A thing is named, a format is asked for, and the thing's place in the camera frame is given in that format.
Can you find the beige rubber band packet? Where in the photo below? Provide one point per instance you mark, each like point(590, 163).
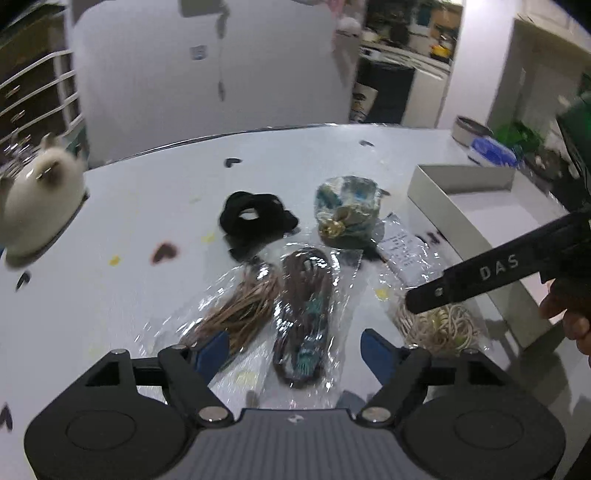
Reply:
point(441, 328)

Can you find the black padded chair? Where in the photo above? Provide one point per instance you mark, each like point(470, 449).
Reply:
point(388, 87)

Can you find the person's right hand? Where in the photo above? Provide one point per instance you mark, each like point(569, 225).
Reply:
point(572, 323)

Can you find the green plastic bag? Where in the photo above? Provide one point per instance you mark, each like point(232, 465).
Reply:
point(517, 136)

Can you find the black scrunchie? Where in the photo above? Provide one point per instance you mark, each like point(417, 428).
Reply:
point(235, 221)

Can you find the white cat figurine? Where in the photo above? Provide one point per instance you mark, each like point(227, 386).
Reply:
point(41, 194)

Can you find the blue floral scrunchie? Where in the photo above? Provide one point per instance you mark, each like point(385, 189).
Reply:
point(346, 203)

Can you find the blue tissue packet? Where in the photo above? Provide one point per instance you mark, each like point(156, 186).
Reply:
point(491, 152)

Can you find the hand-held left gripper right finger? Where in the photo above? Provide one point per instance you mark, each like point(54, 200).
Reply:
point(376, 350)

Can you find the white drawer unit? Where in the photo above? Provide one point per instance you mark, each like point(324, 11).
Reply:
point(27, 106)

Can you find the dark printed bag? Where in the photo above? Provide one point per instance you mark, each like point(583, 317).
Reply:
point(577, 138)

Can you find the wall socket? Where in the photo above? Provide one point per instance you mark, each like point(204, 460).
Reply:
point(198, 52)

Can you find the white kitchen base cabinet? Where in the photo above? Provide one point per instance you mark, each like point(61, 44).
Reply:
point(429, 92)

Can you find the white cardboard box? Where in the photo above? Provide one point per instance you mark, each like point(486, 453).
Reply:
point(485, 207)

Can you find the clear packet with white label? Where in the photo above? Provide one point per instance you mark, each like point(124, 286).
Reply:
point(401, 249)

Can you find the white plush sheep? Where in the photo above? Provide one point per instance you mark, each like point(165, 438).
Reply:
point(348, 26)

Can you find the cartoon print tote bag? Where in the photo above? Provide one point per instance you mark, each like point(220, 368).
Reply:
point(364, 104)

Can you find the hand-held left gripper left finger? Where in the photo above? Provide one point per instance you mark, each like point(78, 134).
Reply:
point(212, 354)

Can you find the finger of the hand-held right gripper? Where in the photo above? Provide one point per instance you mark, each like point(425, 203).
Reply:
point(485, 272)

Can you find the yellow kettle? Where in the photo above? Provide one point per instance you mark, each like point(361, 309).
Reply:
point(441, 50)

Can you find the round metal tin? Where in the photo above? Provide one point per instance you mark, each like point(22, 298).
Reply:
point(468, 129)

